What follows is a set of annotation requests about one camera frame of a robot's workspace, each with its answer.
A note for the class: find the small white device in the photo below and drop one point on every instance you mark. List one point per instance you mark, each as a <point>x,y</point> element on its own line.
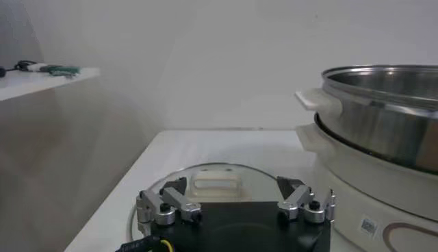
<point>36,67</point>

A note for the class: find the cream electric cooker base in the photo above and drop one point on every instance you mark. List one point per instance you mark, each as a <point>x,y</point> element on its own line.
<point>359,191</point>

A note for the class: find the perforated steel steamer basket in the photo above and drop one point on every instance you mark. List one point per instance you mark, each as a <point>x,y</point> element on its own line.
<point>376,130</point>

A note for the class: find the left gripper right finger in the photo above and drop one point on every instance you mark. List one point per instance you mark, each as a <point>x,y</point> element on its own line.
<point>297,200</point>

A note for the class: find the white side table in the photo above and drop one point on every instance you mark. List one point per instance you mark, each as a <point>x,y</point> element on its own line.
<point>41,84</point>

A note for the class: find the green flat object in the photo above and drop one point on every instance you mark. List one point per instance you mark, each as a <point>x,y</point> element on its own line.
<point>61,70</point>

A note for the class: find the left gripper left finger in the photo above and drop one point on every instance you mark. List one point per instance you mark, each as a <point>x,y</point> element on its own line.
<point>171,202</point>

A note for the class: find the round glass pot lid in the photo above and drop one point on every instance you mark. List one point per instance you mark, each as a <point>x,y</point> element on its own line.
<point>215,185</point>

